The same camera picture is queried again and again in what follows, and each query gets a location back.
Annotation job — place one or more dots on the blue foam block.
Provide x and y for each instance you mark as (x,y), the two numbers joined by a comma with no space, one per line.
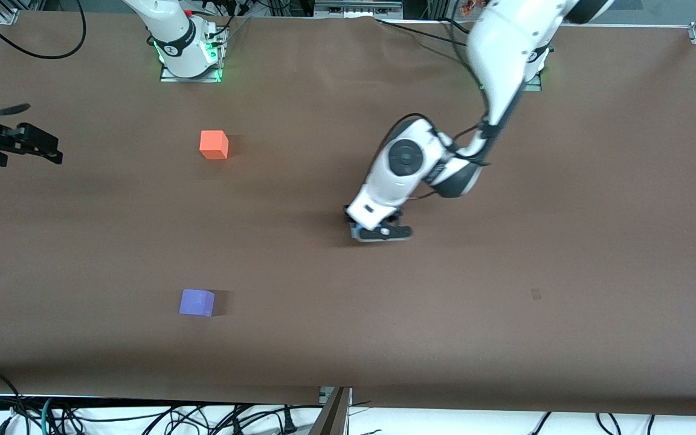
(355,233)

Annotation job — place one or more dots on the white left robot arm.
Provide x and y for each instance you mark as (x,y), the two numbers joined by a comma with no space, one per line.
(505,42)

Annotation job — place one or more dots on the orange foam block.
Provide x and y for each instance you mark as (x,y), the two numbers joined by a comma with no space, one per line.
(214,145)

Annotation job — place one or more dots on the purple foam block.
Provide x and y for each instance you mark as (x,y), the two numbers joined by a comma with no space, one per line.
(196,302)

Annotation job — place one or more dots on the brown paper table cover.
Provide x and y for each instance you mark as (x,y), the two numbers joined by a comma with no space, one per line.
(348,302)

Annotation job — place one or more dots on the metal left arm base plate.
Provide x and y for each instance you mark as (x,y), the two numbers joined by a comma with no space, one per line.
(535,84)

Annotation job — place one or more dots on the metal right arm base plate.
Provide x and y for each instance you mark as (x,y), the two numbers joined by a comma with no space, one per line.
(216,42)

